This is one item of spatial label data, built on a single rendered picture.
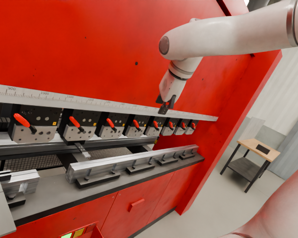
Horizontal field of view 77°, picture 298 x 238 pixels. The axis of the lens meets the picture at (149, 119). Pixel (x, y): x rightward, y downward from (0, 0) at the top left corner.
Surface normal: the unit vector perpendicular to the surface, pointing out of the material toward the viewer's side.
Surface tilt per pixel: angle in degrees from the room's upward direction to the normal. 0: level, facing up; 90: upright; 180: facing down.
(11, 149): 90
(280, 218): 105
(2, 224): 0
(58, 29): 90
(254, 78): 90
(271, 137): 90
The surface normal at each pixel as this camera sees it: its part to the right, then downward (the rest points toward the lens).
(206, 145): -0.61, -0.04
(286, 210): -0.93, -0.22
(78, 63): 0.68, 0.48
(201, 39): -0.29, 0.22
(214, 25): -0.13, -0.02
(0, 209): 0.40, -0.88
